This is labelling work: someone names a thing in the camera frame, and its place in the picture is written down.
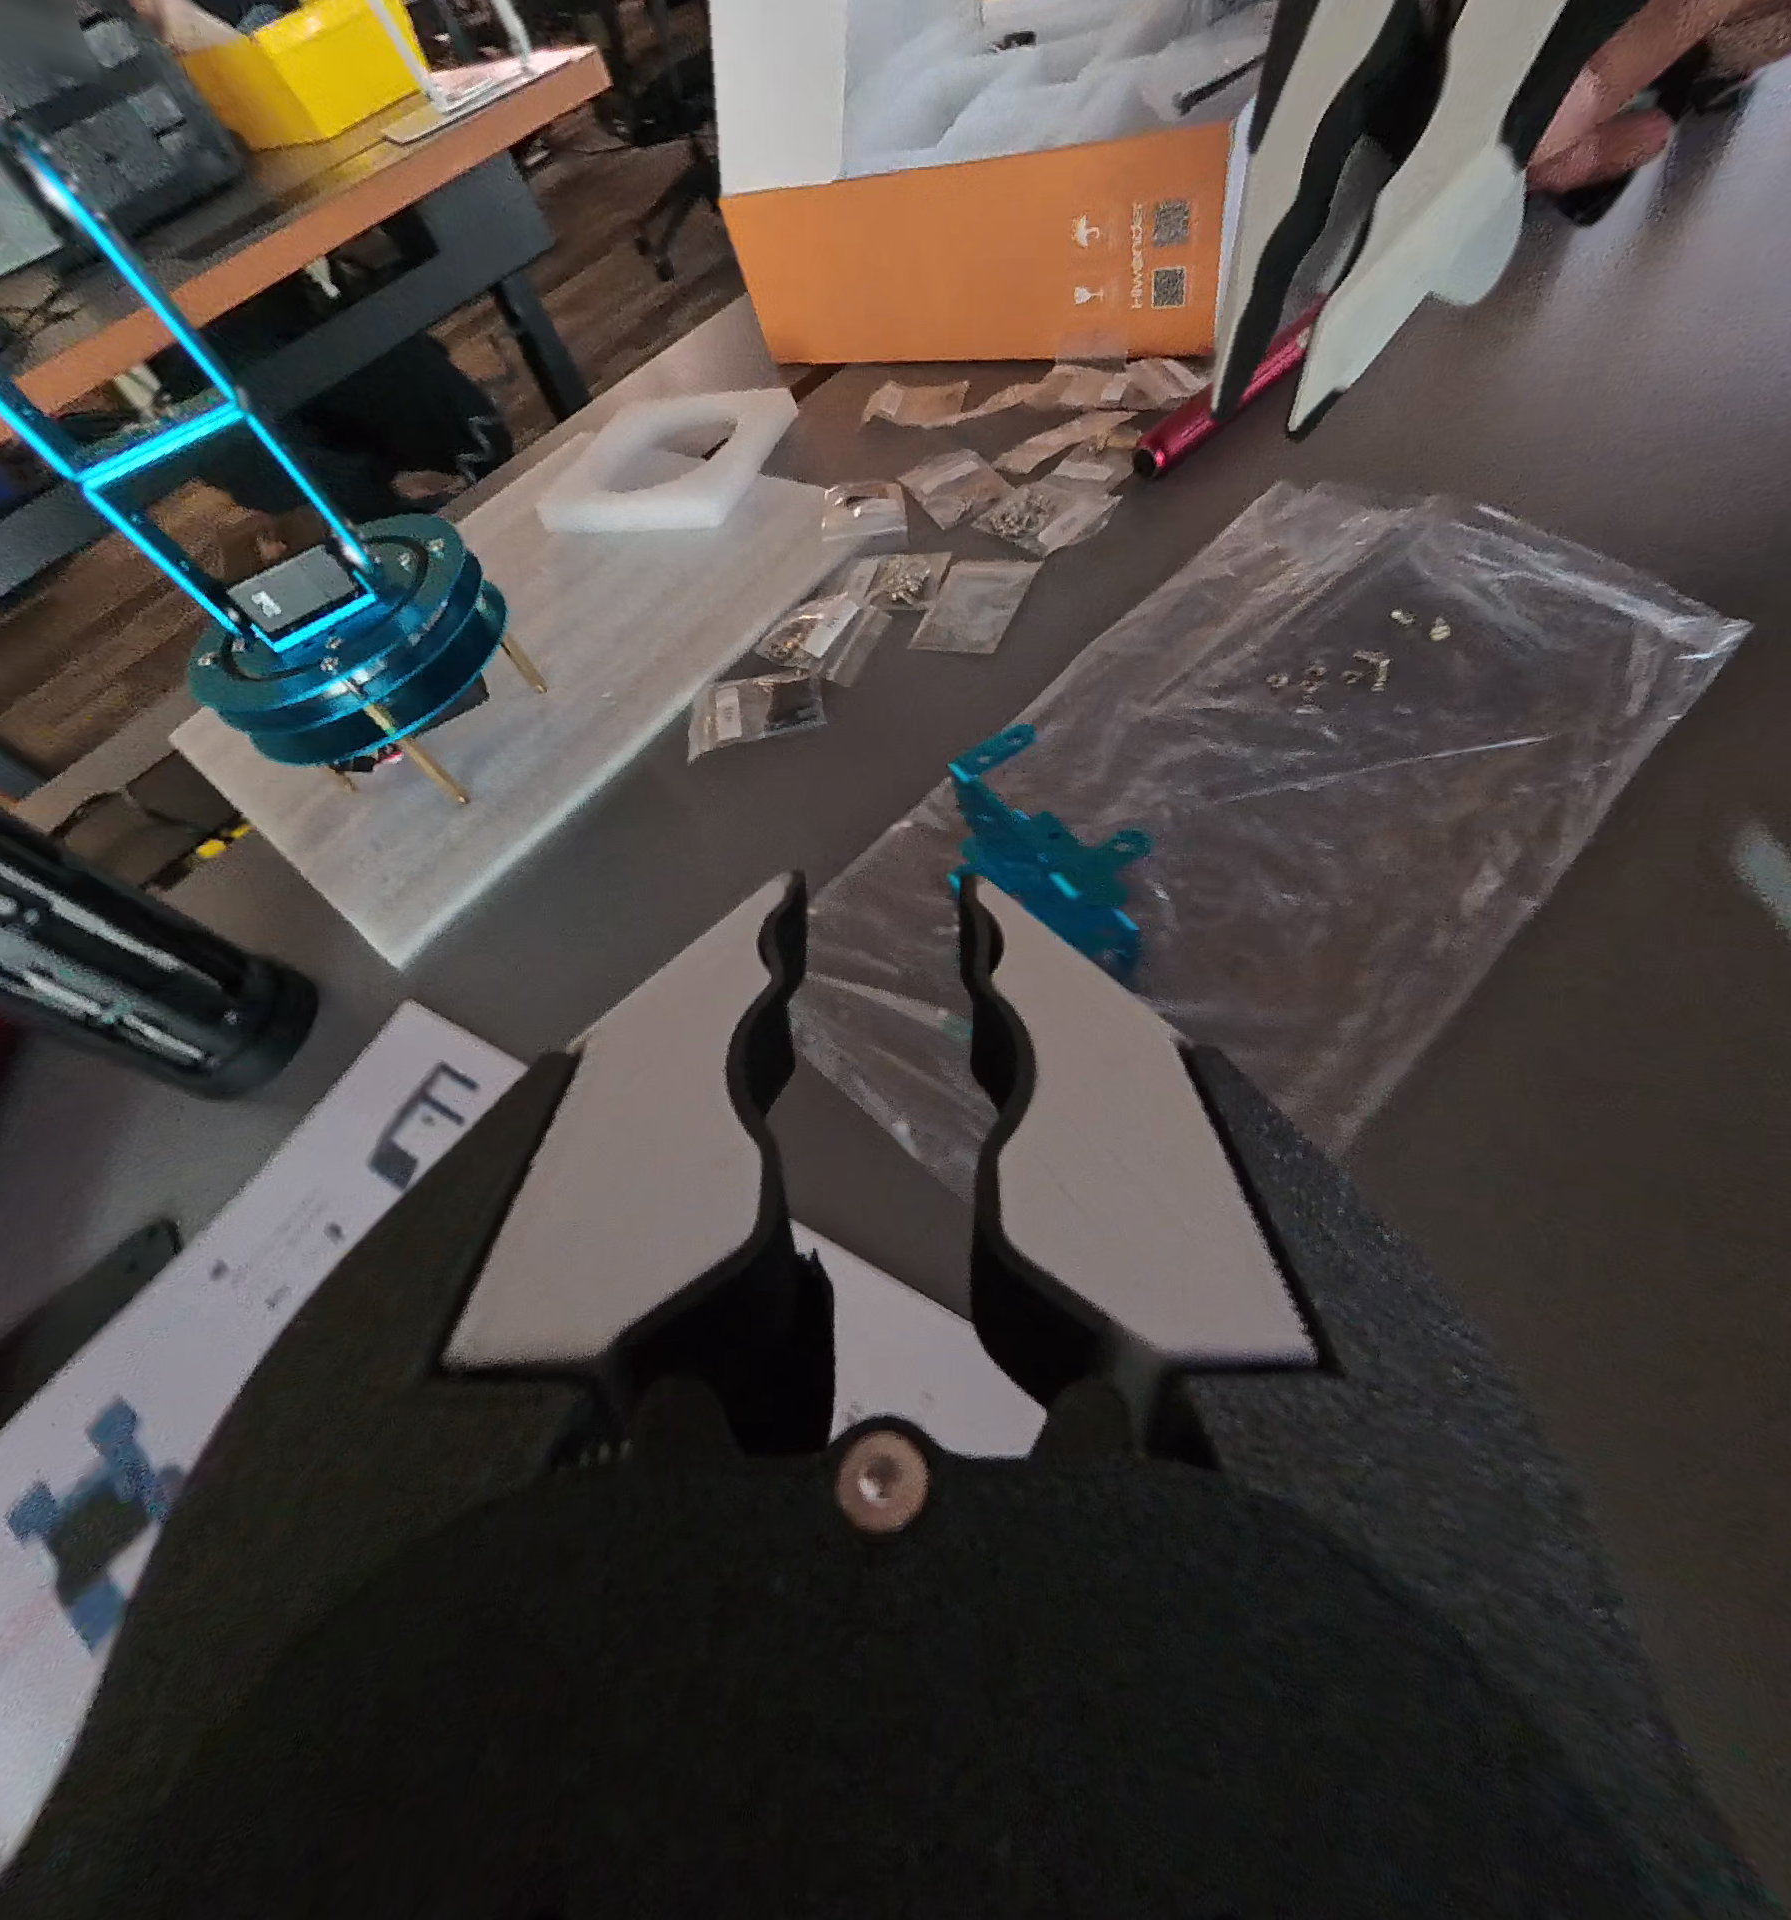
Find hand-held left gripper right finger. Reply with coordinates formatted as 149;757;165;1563
954;876;1320;1426

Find pile of small screw bags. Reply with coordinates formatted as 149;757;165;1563
688;354;1215;763

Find large clear plastic bag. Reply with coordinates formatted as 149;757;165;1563
794;479;1755;1203

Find black compartment case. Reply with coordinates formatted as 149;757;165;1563
0;0;245;227

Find scattered loose metal fasteners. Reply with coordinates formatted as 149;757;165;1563
1261;602;1457;707

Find wooden workbench table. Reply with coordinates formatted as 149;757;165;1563
0;42;610;467

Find dark desk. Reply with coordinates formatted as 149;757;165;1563
0;226;1791;1920

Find person's right hand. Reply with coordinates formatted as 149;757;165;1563
1525;16;1758;227

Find yellow storage bin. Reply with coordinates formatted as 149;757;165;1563
176;0;426;149

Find assembly instruction booklet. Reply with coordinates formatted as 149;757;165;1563
0;1001;1046;1863

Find white metal frame stand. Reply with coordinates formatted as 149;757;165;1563
372;0;567;108

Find black patterned bottle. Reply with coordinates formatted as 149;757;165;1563
0;780;321;1097

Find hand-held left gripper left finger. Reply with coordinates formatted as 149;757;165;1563
443;876;835;1454

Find white foam box insert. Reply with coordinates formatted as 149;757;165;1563
842;0;1257;174

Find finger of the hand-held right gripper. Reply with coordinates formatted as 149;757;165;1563
1208;0;1440;427
1291;0;1577;439

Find pink metal cylinder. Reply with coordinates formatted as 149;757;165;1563
1130;310;1322;485

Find white foam sheet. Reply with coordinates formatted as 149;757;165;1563
172;449;867;969

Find orange cardboard box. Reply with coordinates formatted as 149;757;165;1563
708;0;1257;365

